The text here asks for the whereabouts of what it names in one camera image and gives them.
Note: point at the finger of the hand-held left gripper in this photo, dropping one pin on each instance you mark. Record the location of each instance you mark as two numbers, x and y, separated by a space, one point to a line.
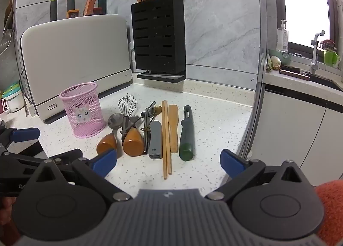
26 167
25 134

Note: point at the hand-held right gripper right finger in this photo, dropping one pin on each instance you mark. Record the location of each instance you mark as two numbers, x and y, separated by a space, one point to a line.
233 164

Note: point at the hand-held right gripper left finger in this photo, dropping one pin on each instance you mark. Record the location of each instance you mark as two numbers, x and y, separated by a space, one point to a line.
103 163

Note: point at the pink mesh utensil cup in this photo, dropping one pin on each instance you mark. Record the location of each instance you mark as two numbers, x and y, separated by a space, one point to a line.
89 128

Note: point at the steel fork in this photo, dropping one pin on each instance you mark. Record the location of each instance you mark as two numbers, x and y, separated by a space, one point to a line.
134 122

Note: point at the steel spoon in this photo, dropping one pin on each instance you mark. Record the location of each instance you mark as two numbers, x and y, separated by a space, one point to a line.
145 113

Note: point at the small wooden spatula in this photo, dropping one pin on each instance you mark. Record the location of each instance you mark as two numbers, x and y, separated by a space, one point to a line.
173 128

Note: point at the steel tongs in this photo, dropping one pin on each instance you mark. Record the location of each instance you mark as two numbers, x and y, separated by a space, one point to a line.
151 106

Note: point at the gold spoon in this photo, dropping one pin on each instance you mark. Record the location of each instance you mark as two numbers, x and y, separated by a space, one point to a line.
158 109

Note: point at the white condiment jar teal lid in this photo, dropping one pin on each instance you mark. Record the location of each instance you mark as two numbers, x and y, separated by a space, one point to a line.
14 102

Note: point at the pink plastic cup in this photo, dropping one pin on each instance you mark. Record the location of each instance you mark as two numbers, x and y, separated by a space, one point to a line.
2 106

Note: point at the white base cabinet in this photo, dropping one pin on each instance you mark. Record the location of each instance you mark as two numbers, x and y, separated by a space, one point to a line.
281 128

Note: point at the white countertop sterilizer appliance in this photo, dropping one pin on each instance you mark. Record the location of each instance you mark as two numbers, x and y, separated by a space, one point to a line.
75 55

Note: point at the hanging metal strainer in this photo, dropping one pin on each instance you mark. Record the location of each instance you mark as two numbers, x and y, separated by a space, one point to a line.
4 41

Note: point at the orange fleece clothing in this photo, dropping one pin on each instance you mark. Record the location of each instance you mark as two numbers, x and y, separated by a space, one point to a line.
331 203

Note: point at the brown wooden board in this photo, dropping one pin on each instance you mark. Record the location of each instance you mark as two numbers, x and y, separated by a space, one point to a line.
294 75

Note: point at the white vegetable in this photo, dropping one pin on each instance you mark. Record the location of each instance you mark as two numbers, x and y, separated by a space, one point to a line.
276 61

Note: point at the kitchen sink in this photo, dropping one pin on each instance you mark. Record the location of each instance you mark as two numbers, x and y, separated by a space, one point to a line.
324 81

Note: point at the clear hand soap bottle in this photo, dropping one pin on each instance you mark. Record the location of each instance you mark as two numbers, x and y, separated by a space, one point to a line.
282 39

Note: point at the grey kitchen faucet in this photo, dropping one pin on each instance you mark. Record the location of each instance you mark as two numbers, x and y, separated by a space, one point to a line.
314 55

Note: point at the black knife block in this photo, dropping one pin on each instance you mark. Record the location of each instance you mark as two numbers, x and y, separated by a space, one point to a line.
158 34

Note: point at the window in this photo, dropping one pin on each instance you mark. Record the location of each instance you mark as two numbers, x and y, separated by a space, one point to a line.
302 2

